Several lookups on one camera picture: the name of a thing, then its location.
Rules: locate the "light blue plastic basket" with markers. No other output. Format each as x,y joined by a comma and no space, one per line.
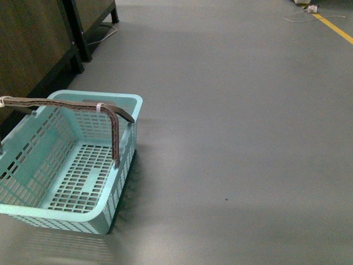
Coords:
57,169

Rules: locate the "brown basket handle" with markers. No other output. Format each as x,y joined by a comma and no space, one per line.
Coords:
23,105

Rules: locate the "dark wooden cabinet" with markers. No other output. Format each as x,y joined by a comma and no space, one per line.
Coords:
40,38

